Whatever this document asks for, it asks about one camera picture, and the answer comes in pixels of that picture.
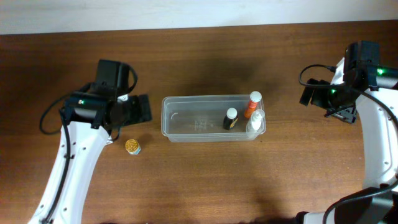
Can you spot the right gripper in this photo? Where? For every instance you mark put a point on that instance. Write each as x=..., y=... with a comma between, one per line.
x=313, y=96

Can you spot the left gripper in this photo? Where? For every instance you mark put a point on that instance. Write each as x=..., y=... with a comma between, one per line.
x=137, y=109

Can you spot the small jar gold lid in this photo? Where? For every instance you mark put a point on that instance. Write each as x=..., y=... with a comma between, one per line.
x=132, y=147

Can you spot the white Panadol box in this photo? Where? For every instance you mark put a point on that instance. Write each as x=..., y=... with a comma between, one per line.
x=109, y=142

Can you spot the orange tube white cap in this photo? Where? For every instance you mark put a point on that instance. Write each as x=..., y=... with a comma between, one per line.
x=254, y=98

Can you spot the dark bottle white cap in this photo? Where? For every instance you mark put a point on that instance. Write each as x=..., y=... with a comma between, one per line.
x=230, y=119

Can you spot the white spray bottle clear cap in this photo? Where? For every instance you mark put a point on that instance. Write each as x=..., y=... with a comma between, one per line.
x=255, y=121

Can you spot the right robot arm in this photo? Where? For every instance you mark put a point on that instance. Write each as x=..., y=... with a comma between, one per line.
x=364, y=89

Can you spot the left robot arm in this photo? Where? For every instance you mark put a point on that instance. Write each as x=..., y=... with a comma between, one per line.
x=89, y=115

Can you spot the clear plastic container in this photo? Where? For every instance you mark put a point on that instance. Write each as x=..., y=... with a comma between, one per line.
x=200, y=118

